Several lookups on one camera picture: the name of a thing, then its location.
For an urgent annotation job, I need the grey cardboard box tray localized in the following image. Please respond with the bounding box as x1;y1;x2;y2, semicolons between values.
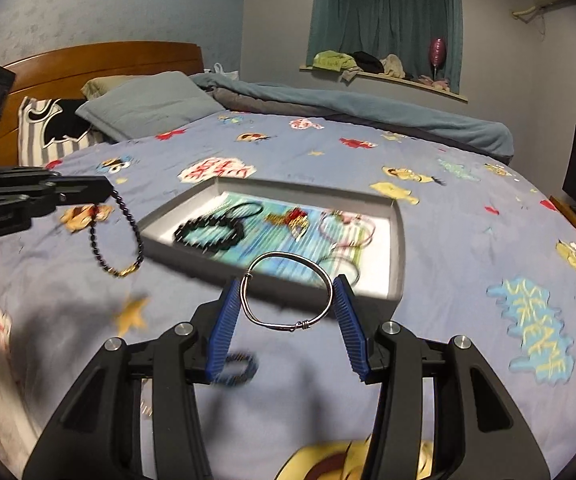
140;176;407;302

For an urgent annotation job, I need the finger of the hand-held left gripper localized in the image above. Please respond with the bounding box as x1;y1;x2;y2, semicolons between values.
0;190;115;234
0;168;115;193

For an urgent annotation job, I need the blue duvet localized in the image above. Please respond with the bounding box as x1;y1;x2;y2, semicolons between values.
189;73;515;159

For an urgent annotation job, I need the pink cloth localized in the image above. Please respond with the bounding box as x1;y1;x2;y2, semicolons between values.
414;74;452;93

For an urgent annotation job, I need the blue-green printed paper sheet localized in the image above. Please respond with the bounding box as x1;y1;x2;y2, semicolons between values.
188;191;395;292

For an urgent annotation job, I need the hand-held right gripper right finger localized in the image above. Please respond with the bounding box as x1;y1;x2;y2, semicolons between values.
332;274;556;480

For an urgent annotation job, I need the green cloth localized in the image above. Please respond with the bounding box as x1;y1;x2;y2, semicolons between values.
312;50;355;73

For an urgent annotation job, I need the silver wire bangle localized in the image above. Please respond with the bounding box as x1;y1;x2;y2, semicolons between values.
239;251;334;333

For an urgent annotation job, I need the large black bead bracelet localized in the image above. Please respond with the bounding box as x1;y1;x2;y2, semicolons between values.
174;214;245;250

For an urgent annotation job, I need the small dark bead bracelet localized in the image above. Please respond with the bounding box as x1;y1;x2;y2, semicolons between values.
88;187;145;278

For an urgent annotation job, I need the beige cloth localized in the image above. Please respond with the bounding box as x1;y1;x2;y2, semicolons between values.
380;53;407;81

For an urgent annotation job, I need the wooden headboard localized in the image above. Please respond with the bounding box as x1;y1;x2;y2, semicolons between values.
0;42;205;167

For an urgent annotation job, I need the pink cord bracelet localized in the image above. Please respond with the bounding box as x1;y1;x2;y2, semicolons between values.
319;209;375;252

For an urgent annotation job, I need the grey-blue pillow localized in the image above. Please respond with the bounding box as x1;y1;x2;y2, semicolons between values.
75;70;225;142

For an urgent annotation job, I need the grey blanket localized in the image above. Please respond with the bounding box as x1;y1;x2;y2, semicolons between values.
210;86;511;166

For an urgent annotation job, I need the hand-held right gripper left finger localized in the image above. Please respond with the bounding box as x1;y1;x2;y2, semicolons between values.
22;275;244;480

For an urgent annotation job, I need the clear thin bangle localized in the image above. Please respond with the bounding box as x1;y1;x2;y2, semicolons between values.
317;254;362;287

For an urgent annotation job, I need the olive pillow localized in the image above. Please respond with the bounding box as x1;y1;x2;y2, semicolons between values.
80;76;136;102

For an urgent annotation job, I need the striped pillow with black print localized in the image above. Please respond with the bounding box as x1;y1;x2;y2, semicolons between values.
17;95;108;168

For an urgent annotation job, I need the white air conditioner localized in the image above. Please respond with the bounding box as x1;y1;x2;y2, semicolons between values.
510;0;576;20

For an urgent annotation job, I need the black cloth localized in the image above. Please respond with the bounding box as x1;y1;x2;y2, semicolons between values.
350;51;386;76

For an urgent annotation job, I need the black hair tie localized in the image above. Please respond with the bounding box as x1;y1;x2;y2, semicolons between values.
227;201;265;222

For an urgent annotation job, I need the dark blue beaded bracelet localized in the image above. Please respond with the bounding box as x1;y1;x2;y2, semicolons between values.
217;351;260;387

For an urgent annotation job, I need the pink glass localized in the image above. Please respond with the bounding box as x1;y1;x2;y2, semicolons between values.
428;37;448;82

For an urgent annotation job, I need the red and gold bead bracelet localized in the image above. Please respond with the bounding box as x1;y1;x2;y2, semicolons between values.
266;207;313;242

